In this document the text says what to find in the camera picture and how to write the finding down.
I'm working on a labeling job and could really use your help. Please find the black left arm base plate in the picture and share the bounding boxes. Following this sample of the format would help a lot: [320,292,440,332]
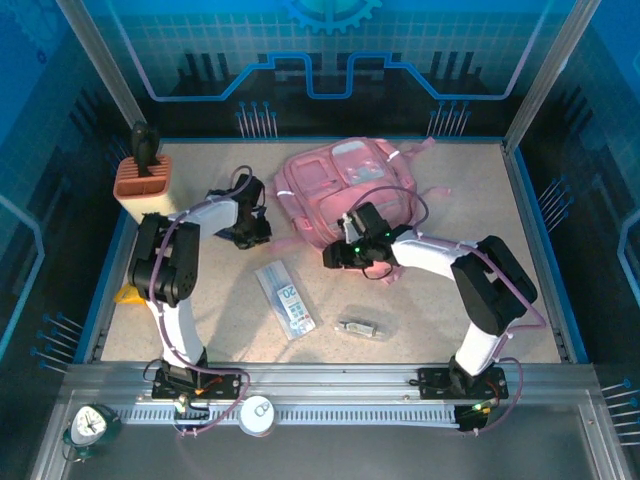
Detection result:
[151,367,245,401]

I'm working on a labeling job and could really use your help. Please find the black knife handle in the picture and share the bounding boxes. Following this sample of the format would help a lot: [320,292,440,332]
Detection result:
[131,121,161,151]
[138,139,157,179]

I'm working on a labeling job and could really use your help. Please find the yellow wedge-shaped object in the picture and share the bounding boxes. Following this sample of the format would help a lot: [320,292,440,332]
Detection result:
[113,284,146,306]

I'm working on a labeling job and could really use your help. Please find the aluminium frame post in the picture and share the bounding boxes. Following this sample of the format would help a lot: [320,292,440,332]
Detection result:
[502,0,601,154]
[55,0,140,139]

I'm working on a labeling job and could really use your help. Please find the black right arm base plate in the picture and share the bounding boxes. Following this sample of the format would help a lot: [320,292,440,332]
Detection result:
[417,366,510,401]

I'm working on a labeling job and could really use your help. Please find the cream knife block orange top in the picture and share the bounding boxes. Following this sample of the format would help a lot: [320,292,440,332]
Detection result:
[113,153,194,226]

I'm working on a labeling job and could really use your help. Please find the green alarm clock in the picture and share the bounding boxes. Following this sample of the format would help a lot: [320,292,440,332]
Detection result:
[62,403,123,464]

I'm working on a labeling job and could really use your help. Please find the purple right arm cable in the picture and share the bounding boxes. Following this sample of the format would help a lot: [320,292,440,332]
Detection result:
[349,185,547,437]

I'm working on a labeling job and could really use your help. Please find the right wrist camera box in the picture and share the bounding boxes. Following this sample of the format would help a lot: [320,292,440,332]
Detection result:
[339,212,364,242]

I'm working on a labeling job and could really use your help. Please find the silver tin can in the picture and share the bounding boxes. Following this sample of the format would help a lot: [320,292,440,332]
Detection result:
[237,395,276,439]

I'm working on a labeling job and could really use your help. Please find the pink student backpack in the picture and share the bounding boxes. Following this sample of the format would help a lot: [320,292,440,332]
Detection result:
[269,135,451,287]

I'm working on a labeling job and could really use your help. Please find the small clear plastic packet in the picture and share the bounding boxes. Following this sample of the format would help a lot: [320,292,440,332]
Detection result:
[333,304,394,344]

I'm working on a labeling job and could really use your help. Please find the white slotted cable duct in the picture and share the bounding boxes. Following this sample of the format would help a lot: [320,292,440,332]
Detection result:
[112,403,461,427]

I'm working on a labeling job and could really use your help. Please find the clear pen pack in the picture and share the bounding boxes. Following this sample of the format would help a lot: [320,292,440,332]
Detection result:
[254,259,320,342]

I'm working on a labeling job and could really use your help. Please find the aluminium front beam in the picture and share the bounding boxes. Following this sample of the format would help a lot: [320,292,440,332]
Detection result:
[64,362,599,406]

